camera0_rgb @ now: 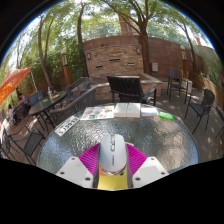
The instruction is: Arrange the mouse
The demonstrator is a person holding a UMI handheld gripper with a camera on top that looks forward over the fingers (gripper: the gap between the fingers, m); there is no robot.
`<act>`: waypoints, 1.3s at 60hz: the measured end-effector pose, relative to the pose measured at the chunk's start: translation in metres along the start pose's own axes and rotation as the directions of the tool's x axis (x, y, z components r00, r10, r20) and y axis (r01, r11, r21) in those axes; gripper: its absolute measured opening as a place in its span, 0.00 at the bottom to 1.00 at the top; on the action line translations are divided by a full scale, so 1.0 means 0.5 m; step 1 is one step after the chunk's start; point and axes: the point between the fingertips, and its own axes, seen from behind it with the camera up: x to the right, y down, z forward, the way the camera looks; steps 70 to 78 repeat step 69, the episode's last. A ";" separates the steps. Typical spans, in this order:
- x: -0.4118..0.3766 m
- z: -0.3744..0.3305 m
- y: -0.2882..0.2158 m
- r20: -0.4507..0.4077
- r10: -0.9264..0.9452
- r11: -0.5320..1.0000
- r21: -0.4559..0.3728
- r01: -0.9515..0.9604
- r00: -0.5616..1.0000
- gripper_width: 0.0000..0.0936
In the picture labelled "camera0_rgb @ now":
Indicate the white computer mouse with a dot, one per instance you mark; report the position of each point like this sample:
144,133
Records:
113,153

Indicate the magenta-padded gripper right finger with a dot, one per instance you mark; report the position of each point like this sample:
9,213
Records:
150,170

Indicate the wooden slat fence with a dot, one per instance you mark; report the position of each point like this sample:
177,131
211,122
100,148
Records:
210,85

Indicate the dark wicker patio chair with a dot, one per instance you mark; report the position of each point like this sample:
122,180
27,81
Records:
75,106
78,88

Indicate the colourful printed brochure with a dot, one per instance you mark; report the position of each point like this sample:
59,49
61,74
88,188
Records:
98,112

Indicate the blue slatted patio chair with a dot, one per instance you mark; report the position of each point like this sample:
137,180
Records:
175,80

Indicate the black slatted patio chair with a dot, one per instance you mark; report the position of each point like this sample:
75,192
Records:
128,87

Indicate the orange patio umbrella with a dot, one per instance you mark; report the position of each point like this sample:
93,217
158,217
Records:
13,81

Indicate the white pink book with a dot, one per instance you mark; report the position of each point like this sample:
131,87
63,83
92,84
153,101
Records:
149,111

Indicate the stone brick fountain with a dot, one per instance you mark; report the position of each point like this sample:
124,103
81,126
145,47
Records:
115,58

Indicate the small white side table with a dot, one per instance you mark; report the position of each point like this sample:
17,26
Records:
187,86

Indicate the dark round patio table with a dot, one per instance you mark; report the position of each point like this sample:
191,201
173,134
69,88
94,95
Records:
46,101

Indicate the grey wall utility box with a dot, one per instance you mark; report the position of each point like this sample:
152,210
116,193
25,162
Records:
155,67

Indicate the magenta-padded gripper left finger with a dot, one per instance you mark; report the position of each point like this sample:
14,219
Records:
75,171

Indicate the large tree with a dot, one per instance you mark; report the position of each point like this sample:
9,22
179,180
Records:
143,36

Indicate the white printed label strip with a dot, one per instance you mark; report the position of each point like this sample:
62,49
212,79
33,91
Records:
66,126

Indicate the green plastic packet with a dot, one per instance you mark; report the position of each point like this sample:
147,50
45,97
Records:
166,116

